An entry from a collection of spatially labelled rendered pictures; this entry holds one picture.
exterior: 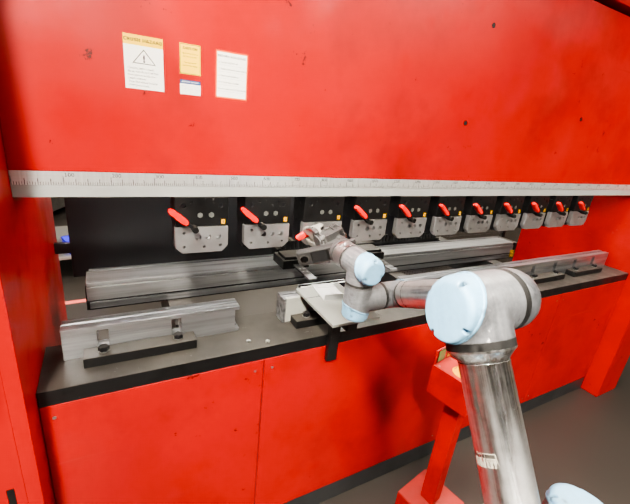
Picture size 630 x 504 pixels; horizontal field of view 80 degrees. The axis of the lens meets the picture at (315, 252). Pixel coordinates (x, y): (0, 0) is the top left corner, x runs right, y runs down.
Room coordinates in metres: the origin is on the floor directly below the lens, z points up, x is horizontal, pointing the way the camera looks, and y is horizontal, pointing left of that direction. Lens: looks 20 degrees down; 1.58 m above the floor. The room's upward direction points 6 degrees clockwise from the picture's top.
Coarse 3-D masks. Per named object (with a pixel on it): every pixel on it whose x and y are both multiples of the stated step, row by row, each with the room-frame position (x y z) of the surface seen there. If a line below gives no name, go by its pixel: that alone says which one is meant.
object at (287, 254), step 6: (276, 252) 1.51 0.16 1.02; (282, 252) 1.48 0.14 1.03; (288, 252) 1.49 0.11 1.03; (294, 252) 1.50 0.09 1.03; (276, 258) 1.48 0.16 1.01; (282, 258) 1.45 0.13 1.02; (288, 258) 1.44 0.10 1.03; (294, 258) 1.45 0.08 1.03; (282, 264) 1.42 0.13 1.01; (288, 264) 1.43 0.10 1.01; (294, 264) 1.44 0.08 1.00; (300, 270) 1.38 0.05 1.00; (306, 270) 1.39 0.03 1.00; (306, 276) 1.33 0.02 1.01; (312, 276) 1.34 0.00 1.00
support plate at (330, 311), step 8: (304, 288) 1.23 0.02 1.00; (312, 288) 1.24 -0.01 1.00; (304, 296) 1.17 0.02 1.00; (312, 296) 1.17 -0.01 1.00; (320, 296) 1.18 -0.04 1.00; (312, 304) 1.12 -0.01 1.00; (320, 304) 1.12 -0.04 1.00; (328, 304) 1.13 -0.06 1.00; (336, 304) 1.13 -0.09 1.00; (320, 312) 1.07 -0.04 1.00; (328, 312) 1.07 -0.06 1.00; (336, 312) 1.08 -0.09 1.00; (328, 320) 1.02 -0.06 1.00; (336, 320) 1.03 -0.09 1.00; (344, 320) 1.03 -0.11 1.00; (368, 320) 1.06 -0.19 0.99
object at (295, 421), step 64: (576, 320) 2.01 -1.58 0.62; (192, 384) 0.92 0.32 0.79; (256, 384) 1.02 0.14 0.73; (320, 384) 1.14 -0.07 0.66; (384, 384) 1.30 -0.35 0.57; (576, 384) 2.19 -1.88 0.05; (64, 448) 0.75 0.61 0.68; (128, 448) 0.82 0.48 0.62; (192, 448) 0.91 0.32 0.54; (256, 448) 1.02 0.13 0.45; (320, 448) 1.16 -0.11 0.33; (384, 448) 1.34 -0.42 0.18
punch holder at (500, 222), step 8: (496, 200) 1.73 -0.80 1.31; (504, 200) 1.70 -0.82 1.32; (512, 200) 1.73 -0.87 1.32; (520, 200) 1.76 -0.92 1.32; (496, 208) 1.72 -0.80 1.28; (504, 208) 1.71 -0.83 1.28; (512, 208) 1.74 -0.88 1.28; (520, 208) 1.77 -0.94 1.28; (496, 216) 1.71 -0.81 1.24; (504, 216) 1.71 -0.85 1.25; (496, 224) 1.70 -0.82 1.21; (504, 224) 1.72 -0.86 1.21; (512, 224) 1.75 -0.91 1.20
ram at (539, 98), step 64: (0, 0) 0.84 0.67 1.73; (64, 0) 0.90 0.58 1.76; (128, 0) 0.96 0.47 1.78; (192, 0) 1.02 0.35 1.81; (256, 0) 1.10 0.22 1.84; (320, 0) 1.19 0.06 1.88; (384, 0) 1.30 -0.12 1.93; (448, 0) 1.42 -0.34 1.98; (512, 0) 1.57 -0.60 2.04; (576, 0) 1.75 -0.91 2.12; (0, 64) 0.83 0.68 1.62; (64, 64) 0.89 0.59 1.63; (256, 64) 1.11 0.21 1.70; (320, 64) 1.20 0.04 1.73; (384, 64) 1.32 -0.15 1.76; (448, 64) 1.45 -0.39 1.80; (512, 64) 1.61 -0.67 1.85; (576, 64) 1.82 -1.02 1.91; (64, 128) 0.88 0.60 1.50; (128, 128) 0.95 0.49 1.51; (192, 128) 1.02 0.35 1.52; (256, 128) 1.11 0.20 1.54; (320, 128) 1.21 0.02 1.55; (384, 128) 1.34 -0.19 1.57; (448, 128) 1.48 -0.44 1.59; (512, 128) 1.66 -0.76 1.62; (576, 128) 1.89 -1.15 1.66; (64, 192) 0.87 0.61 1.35; (128, 192) 0.94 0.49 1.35; (192, 192) 1.02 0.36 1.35; (256, 192) 1.12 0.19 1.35; (320, 192) 1.23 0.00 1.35; (384, 192) 1.36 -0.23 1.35; (448, 192) 1.52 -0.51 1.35; (512, 192) 1.72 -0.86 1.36; (576, 192) 1.98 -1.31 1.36
